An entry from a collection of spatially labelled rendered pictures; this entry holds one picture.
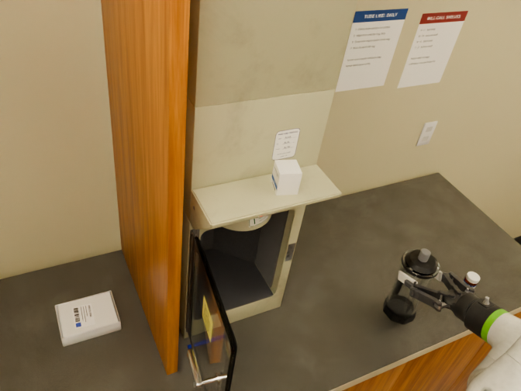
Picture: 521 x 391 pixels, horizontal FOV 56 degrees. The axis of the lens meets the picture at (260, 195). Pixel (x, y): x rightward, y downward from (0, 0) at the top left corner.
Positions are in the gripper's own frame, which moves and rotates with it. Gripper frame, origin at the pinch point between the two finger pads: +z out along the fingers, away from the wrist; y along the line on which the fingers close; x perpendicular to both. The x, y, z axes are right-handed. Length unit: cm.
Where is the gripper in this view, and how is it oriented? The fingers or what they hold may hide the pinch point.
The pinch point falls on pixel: (417, 274)
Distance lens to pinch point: 151.7
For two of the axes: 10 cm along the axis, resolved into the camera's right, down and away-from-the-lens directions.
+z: -4.7, -3.6, 8.1
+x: 0.2, 9.1, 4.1
